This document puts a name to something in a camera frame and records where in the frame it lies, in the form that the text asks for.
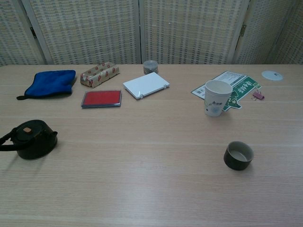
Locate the black cast iron teapot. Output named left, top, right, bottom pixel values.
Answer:
left=0, top=119, right=58, bottom=160

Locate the white printed paper cup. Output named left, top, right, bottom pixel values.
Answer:
left=204, top=79, right=233, bottom=117

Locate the blue cloth pouch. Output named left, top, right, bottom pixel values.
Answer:
left=16, top=69, right=77, bottom=101

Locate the red ink pad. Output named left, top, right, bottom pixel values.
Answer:
left=81, top=89, right=123, bottom=109

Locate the small round clear jar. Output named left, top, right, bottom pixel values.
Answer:
left=143, top=60, right=159, bottom=75

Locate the woven folding screen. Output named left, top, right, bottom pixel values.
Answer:
left=0, top=0, right=303, bottom=67

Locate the white flat plastic box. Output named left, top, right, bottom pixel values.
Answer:
left=122, top=72, right=170, bottom=100

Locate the white round table grommet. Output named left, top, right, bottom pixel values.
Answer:
left=261, top=70, right=284, bottom=81

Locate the gold wrapped package red print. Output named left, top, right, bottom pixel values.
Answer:
left=80, top=61, right=120, bottom=88

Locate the dark green tea cup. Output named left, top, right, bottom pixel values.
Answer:
left=223, top=140, right=255, bottom=171

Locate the green and white paper packet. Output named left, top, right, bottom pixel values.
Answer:
left=190, top=70, right=262, bottom=112

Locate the pink binder clip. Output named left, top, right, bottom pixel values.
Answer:
left=251, top=90, right=266, bottom=101

